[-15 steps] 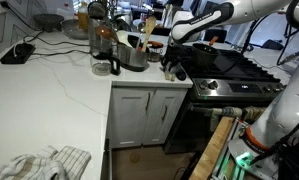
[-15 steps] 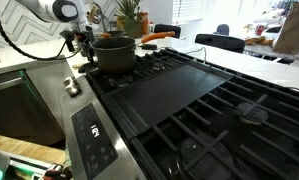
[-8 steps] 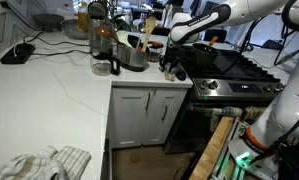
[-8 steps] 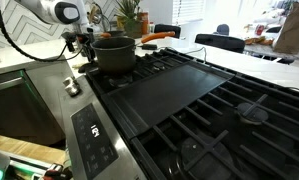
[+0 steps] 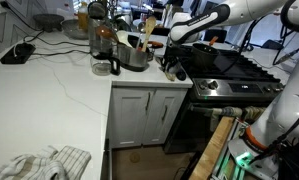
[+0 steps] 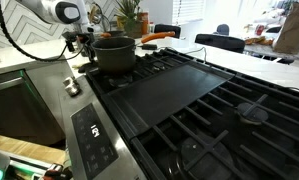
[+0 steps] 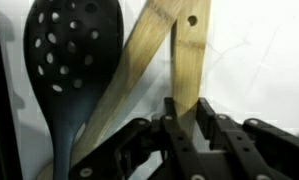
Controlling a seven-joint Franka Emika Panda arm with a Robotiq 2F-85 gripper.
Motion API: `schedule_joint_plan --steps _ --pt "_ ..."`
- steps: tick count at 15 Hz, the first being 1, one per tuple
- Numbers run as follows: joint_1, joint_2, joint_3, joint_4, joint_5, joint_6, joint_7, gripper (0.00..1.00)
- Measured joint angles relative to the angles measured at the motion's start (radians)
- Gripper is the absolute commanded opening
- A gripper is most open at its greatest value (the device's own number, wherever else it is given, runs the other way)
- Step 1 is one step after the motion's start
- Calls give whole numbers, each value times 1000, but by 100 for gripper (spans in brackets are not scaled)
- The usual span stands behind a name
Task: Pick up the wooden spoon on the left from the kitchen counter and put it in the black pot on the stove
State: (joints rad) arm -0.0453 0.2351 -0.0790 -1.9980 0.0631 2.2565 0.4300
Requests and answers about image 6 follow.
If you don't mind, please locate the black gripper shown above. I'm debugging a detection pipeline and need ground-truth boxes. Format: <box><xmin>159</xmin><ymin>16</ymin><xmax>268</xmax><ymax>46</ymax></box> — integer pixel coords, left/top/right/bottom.
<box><xmin>62</xmin><ymin>30</ymin><xmax>94</xmax><ymax>63</ymax></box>

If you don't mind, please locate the short wooden spoon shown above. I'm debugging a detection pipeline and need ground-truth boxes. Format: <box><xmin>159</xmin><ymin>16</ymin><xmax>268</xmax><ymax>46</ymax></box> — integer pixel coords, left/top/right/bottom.
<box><xmin>71</xmin><ymin>62</ymin><xmax>85</xmax><ymax>70</ymax></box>

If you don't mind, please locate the black plastic spoon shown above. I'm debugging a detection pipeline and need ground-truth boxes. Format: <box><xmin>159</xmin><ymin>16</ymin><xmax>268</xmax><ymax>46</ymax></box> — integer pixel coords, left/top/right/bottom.
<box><xmin>77</xmin><ymin>61</ymin><xmax>99</xmax><ymax>74</ymax></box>

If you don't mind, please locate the dark cooking pot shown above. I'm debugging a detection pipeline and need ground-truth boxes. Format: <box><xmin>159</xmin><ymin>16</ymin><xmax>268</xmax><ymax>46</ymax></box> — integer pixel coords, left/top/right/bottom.
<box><xmin>91</xmin><ymin>36</ymin><xmax>137</xmax><ymax>76</ymax></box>

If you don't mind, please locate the black gas stove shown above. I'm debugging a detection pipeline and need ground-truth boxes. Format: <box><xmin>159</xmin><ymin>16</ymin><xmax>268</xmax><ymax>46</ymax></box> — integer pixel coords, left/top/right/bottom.
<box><xmin>0</xmin><ymin>46</ymin><xmax>299</xmax><ymax>180</ymax></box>

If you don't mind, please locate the silver range knob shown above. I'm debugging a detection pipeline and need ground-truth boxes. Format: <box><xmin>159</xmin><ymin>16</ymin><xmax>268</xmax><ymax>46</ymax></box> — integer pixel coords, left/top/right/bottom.
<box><xmin>66</xmin><ymin>84</ymin><xmax>82</xmax><ymax>98</ymax></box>
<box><xmin>62</xmin><ymin>76</ymin><xmax>77</xmax><ymax>88</ymax></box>

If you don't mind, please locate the green potted plant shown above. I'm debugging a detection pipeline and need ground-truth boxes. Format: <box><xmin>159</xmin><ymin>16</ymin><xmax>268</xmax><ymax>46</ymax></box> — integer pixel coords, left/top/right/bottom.
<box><xmin>114</xmin><ymin>0</ymin><xmax>145</xmax><ymax>40</ymax></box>

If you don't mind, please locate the orange bottle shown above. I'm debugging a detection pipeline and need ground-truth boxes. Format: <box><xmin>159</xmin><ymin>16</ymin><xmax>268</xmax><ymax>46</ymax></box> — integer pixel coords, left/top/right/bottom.
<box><xmin>139</xmin><ymin>9</ymin><xmax>150</xmax><ymax>36</ymax></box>

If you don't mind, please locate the small black chair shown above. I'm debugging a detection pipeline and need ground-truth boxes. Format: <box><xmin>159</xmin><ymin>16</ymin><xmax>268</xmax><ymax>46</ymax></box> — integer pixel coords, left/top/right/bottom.
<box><xmin>153</xmin><ymin>23</ymin><xmax>182</xmax><ymax>40</ymax></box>

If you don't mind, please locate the black griddle plate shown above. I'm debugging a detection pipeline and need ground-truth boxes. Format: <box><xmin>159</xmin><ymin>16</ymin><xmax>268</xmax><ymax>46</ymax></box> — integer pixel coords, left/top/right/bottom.
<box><xmin>101</xmin><ymin>60</ymin><xmax>235</xmax><ymax>138</ymax></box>

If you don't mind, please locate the wooden butcher block table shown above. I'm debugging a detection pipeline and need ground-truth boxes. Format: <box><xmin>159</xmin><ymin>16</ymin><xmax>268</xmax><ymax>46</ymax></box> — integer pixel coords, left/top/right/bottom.
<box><xmin>0</xmin><ymin>132</ymin><xmax>67</xmax><ymax>167</ymax></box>

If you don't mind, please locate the wide black chair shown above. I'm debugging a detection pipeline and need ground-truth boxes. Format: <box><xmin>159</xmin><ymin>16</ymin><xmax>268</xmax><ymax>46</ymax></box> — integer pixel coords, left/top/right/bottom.
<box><xmin>194</xmin><ymin>33</ymin><xmax>246</xmax><ymax>54</ymax></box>

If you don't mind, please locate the grey blue chair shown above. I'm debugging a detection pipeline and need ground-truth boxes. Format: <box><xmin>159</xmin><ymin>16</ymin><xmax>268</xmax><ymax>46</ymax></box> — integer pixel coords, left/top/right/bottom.
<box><xmin>215</xmin><ymin>23</ymin><xmax>231</xmax><ymax>36</ymax></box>

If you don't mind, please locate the brown paper bag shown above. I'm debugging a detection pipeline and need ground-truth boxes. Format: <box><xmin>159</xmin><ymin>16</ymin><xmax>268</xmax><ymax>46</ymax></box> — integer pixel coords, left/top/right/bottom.
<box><xmin>272</xmin><ymin>1</ymin><xmax>299</xmax><ymax>56</ymax></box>

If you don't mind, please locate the orange handled utensil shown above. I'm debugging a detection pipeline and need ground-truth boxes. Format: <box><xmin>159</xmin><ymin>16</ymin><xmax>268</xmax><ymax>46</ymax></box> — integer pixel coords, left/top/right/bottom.
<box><xmin>140</xmin><ymin>30</ymin><xmax>177</xmax><ymax>52</ymax></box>

